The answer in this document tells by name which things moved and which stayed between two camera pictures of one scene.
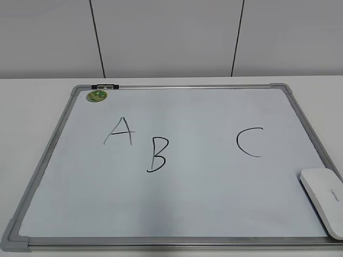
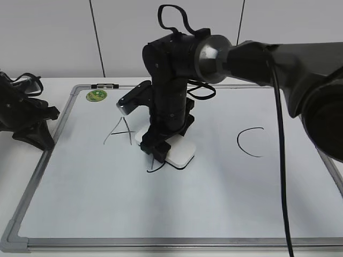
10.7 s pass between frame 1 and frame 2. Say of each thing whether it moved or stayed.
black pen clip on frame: stayed
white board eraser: moved
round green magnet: stayed
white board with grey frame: stayed
